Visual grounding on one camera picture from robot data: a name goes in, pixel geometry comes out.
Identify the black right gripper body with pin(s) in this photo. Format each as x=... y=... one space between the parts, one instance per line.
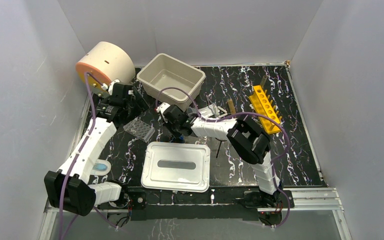
x=173 y=128

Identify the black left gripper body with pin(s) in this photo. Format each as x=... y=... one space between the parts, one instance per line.
x=134 y=100

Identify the clear glass test tube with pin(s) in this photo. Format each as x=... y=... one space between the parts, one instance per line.
x=263 y=80

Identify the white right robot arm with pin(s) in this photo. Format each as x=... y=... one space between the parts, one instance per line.
x=250 y=141

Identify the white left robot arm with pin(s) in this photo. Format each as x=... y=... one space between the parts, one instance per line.
x=68 y=188

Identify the beige plastic bin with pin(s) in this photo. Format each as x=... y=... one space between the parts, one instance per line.
x=170 y=80

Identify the white bin lid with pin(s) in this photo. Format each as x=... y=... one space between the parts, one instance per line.
x=176 y=167

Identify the beige cylindrical centrifuge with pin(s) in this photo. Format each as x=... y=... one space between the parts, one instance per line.
x=104 y=63

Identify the brown test tube brush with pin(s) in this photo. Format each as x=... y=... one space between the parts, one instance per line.
x=231 y=106

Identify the yellow test tube rack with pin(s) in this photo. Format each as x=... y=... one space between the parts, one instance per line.
x=263 y=105

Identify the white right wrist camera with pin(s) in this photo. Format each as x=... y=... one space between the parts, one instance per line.
x=162 y=108

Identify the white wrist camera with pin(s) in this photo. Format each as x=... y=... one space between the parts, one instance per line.
x=162 y=108
x=109 y=89

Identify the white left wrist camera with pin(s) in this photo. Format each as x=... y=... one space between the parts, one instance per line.
x=109 y=89

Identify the black wire tripod stand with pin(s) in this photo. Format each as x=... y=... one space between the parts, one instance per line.
x=219 y=146

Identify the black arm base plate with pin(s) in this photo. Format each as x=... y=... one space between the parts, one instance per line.
x=187 y=213

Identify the aluminium frame rail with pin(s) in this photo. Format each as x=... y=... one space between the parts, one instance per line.
x=293 y=199

